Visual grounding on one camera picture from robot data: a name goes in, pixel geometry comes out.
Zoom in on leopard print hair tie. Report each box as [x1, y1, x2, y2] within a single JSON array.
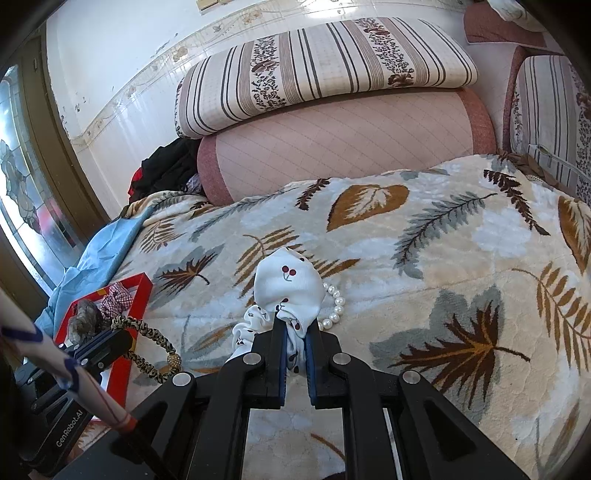
[[110, 315, 184, 385]]

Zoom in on black and red clothes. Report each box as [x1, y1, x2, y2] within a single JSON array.
[[127, 138, 200, 203]]

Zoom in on white pearl bracelet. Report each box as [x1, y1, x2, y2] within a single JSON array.
[[316, 281, 347, 331]]

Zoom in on light blue cloth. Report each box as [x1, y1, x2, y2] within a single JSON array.
[[35, 210, 151, 338]]

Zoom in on brown wooden door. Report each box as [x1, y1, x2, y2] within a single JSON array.
[[1, 27, 108, 318]]

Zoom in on leaf pattern plush blanket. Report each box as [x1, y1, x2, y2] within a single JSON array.
[[109, 155, 590, 479]]

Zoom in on pink quilted bolster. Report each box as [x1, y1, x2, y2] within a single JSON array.
[[197, 88, 497, 206]]

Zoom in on white cherry print scrunchie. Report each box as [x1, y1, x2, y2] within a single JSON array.
[[230, 247, 325, 374]]

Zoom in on red plaid scrunchie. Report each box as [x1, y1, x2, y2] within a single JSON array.
[[98, 282, 133, 320]]

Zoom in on striped floral cushion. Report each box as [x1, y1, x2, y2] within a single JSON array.
[[174, 17, 478, 139]]

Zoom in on red rimmed white box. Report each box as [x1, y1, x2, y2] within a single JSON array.
[[54, 273, 152, 407]]

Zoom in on pink cushion upper right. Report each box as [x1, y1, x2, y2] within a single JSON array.
[[464, 1, 549, 48]]

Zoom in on grey organza scrunchie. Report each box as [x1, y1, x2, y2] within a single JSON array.
[[67, 299, 103, 346]]

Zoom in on striped cushion at right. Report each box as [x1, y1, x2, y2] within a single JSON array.
[[503, 46, 590, 203]]

